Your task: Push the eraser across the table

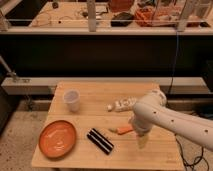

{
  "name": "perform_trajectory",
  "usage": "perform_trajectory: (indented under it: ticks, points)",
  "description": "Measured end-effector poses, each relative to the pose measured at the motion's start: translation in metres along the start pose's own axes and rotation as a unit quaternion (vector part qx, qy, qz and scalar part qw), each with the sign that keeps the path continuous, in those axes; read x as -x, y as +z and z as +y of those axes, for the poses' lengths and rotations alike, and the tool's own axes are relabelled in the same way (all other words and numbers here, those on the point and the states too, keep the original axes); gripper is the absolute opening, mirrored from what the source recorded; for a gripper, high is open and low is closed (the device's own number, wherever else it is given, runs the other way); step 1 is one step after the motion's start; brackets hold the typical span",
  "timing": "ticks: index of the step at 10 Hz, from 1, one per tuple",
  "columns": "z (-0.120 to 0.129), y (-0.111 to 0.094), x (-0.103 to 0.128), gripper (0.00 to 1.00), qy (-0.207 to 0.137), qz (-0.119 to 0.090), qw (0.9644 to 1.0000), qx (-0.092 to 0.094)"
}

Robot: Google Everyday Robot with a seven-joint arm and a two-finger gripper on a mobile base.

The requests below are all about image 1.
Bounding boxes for black floor cables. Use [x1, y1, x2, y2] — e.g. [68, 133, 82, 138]
[174, 134, 210, 171]

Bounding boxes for translucent pusher tool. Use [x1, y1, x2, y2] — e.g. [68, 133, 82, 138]
[137, 134, 148, 149]

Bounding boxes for white plastic bottle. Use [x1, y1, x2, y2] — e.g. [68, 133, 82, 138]
[107, 97, 137, 112]

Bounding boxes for black pouch on bench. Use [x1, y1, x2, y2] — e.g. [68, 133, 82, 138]
[110, 12, 134, 27]

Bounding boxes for metal clamp bracket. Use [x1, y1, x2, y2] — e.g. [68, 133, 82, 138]
[0, 54, 32, 84]

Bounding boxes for orange crate on bench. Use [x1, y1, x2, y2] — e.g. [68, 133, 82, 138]
[134, 7, 201, 28]

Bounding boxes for orange plate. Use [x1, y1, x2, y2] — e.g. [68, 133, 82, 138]
[39, 120, 77, 158]

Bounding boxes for orange carrot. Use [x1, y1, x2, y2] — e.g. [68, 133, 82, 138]
[109, 125, 133, 135]

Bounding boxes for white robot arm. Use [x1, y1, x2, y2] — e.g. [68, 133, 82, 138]
[130, 89, 213, 151]

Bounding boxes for translucent plastic cup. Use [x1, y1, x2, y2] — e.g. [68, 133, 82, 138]
[63, 89, 80, 112]

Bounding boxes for blue hanging cable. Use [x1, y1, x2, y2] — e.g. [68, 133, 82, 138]
[166, 31, 180, 96]

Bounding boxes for black striped eraser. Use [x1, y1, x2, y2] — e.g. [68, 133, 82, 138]
[87, 128, 114, 155]

